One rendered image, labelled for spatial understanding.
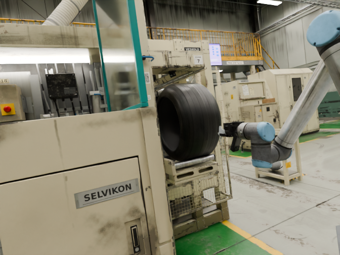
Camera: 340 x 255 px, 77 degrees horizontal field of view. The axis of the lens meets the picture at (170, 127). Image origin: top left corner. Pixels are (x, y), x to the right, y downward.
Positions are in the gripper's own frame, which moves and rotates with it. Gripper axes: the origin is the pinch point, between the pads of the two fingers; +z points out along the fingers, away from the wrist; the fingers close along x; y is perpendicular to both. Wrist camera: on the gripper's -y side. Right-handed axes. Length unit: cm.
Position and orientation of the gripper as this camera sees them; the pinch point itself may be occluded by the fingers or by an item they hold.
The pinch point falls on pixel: (219, 134)
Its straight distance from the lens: 135.7
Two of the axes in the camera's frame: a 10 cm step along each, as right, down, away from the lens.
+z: -4.2, 0.0, 9.1
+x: -9.0, 1.4, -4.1
